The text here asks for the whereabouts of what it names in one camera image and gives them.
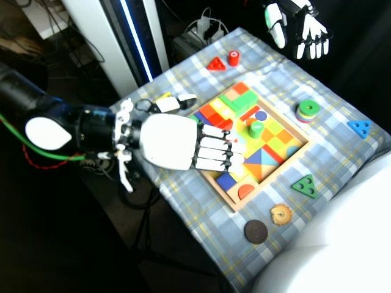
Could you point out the green triangle with holes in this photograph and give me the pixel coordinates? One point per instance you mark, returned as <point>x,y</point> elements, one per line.
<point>297,185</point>

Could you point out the wooden puzzle tray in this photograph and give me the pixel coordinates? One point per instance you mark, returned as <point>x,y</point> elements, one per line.
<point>276,135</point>

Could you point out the white power strip with plugs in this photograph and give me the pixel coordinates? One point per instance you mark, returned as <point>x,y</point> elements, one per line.
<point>203,26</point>

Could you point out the white pillar with blue light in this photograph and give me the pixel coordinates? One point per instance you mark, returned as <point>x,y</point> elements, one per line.
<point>100,45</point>

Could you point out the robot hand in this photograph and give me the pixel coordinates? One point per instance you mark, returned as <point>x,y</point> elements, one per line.
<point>168,140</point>
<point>311,30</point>

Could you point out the round chocolate cookie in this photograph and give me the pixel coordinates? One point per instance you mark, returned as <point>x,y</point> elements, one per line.
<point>256,232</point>

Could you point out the tan flower-shaped cookie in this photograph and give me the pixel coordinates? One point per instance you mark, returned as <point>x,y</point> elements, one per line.
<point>285,216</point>

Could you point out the blue triangle with holes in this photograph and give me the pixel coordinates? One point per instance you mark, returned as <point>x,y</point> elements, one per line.
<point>360,127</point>

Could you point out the red triangle with holes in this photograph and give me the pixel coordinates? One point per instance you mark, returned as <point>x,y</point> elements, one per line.
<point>217,67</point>

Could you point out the white box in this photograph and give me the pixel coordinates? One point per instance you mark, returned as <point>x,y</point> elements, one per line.
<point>39,24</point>

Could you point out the yellow triangle with holes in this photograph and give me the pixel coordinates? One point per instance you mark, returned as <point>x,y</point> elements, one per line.
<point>165,96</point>

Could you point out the red cylinder with letter Q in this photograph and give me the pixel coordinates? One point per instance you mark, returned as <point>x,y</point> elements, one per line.
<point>233,61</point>

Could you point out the black box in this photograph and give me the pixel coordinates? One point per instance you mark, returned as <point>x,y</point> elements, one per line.
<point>183,45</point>

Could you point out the green cylinder with minus sign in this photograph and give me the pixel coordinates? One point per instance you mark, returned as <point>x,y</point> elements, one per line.
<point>256,130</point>

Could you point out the blue cube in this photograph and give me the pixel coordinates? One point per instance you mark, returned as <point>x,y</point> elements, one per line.
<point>226,181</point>

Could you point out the blue plaid cloth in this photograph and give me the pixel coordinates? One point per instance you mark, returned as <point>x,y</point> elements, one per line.
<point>214,210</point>

